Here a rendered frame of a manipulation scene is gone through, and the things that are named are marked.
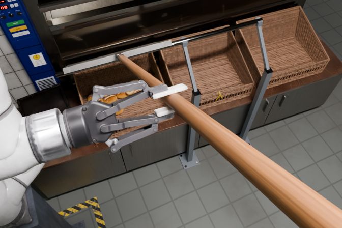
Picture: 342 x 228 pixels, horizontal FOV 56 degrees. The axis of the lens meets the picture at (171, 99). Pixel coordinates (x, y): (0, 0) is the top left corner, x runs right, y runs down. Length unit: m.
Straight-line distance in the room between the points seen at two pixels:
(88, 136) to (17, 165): 0.12
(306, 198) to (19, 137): 0.46
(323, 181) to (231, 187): 0.74
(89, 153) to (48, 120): 1.58
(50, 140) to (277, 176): 0.40
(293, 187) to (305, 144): 2.72
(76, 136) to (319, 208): 0.43
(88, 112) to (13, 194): 0.94
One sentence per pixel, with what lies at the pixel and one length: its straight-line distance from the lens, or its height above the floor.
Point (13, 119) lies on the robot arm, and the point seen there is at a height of 2.02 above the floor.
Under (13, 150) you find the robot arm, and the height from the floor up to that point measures 2.00.
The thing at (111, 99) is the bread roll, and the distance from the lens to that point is 2.28.
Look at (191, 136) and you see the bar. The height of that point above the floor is 0.45.
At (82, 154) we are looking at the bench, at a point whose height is 0.58.
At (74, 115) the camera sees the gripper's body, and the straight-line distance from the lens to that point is 0.59.
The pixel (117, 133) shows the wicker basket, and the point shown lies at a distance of 2.14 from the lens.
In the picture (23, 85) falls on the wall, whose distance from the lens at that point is 2.38.
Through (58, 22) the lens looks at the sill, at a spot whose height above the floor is 1.18.
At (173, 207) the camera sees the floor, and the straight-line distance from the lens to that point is 2.58.
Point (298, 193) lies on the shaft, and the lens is 0.28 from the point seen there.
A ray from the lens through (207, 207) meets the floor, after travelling 2.59.
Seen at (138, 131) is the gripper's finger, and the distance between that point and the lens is 0.63.
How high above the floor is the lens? 2.48
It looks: 55 degrees down
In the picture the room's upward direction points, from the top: straight up
